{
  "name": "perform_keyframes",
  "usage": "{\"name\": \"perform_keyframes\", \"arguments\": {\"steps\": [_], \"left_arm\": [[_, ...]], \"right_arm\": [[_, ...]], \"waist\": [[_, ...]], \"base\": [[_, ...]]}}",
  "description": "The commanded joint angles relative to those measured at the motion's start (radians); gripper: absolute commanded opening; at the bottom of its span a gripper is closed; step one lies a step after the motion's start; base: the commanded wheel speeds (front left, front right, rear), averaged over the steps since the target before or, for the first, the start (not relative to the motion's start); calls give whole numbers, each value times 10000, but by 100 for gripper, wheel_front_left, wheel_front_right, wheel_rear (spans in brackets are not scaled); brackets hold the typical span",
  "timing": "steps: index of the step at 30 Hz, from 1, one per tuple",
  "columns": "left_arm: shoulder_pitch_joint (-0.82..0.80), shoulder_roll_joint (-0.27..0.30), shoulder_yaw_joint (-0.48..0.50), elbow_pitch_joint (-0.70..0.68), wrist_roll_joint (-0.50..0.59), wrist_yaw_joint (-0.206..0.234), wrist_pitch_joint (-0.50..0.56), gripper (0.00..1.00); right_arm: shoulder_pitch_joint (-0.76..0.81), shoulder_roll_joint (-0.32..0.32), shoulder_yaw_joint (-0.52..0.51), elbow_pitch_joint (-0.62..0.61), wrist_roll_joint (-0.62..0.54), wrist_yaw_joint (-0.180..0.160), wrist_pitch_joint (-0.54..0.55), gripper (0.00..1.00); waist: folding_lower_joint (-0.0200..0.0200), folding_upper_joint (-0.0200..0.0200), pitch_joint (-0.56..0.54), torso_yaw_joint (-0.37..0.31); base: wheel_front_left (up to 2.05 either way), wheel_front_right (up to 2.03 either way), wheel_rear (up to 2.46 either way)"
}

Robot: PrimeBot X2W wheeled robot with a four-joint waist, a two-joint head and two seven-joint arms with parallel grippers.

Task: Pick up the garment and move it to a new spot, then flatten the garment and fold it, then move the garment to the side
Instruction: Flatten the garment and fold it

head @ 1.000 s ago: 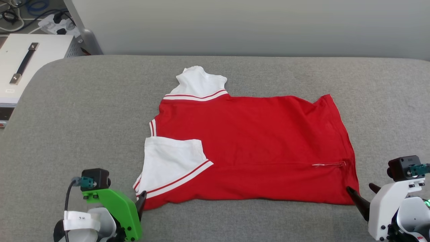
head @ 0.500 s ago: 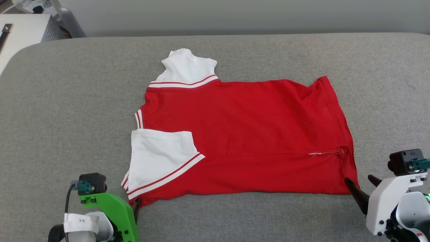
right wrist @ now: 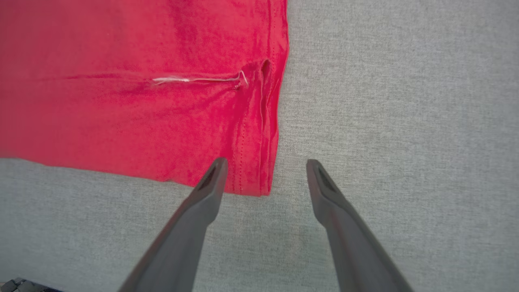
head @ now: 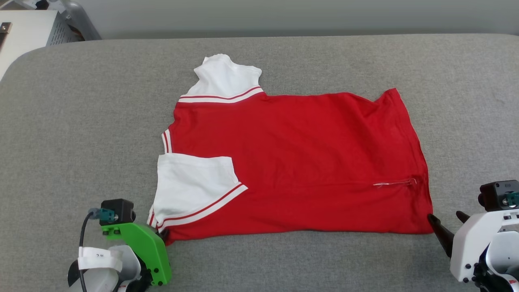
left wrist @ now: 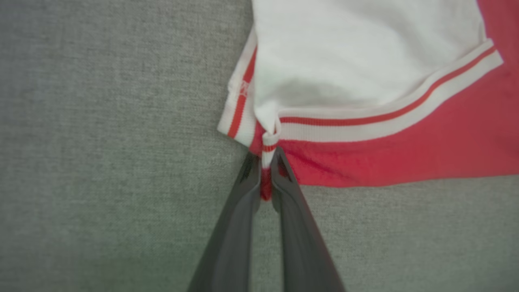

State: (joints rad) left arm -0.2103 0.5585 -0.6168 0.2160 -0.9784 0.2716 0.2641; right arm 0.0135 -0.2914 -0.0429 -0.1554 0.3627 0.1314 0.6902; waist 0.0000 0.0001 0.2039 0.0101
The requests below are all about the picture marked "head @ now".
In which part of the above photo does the grey metal partition leg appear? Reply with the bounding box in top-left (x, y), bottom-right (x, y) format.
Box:
top-left (49, 0), bottom-right (102, 41)

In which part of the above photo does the white partition panel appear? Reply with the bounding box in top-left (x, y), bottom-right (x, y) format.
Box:
top-left (75, 0), bottom-right (519, 40)

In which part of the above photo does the red and white jersey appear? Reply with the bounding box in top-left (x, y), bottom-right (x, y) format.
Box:
top-left (147, 54), bottom-right (434, 247)

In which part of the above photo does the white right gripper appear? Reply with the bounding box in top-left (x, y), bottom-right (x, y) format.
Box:
top-left (428, 211), bottom-right (509, 283)

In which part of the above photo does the black cabinet handle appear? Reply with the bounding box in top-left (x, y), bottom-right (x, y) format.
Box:
top-left (0, 22), bottom-right (13, 51)

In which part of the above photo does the grey fabric padded surface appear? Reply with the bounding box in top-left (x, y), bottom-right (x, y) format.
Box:
top-left (0, 34), bottom-right (519, 292)

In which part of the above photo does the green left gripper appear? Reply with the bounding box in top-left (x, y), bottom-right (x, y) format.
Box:
top-left (101, 222), bottom-right (172, 286)

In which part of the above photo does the left camera cable teal plug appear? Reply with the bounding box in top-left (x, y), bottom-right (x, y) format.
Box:
top-left (79, 208), bottom-right (117, 292)

